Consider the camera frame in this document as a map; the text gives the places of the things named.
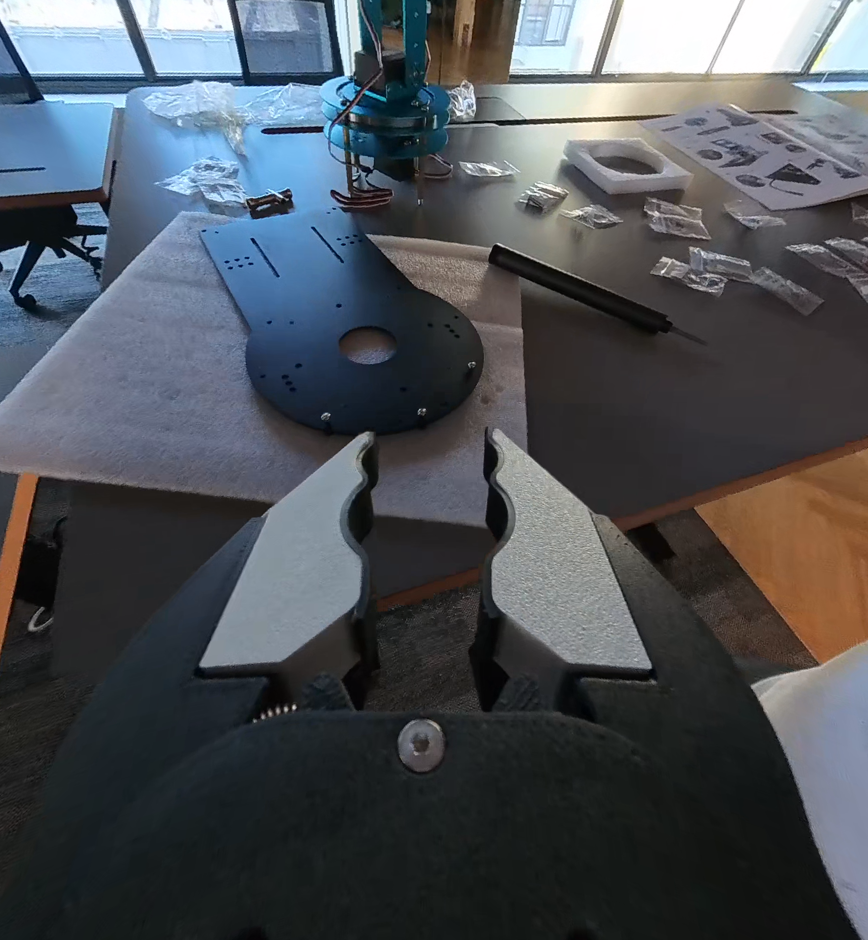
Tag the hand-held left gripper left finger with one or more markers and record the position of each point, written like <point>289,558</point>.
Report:
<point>294,580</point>

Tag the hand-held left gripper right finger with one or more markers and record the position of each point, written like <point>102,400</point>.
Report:
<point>566,587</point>

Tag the grey foam sheet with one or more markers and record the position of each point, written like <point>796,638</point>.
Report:
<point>110,382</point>

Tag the black metal base plate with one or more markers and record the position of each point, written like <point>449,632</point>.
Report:
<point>316,294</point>

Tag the black screwdriver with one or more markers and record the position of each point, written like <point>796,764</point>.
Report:
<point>580,290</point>

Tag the row of small parts packets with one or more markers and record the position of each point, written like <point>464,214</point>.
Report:
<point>672,219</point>

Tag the clear screw bag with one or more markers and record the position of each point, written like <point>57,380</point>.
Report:
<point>222,195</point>
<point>206,170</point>
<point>486,169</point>

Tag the black office chair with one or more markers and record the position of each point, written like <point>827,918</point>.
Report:
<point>37,250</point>

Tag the printed instruction manual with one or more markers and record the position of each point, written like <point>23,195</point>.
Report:
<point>771,158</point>

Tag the crumpled clear plastic wrap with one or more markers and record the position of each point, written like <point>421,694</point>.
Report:
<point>191,103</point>
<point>463,99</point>

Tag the black framed window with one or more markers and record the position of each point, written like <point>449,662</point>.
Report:
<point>74,37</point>
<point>661,33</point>

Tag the white foam frame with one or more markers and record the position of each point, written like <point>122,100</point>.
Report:
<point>628,185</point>

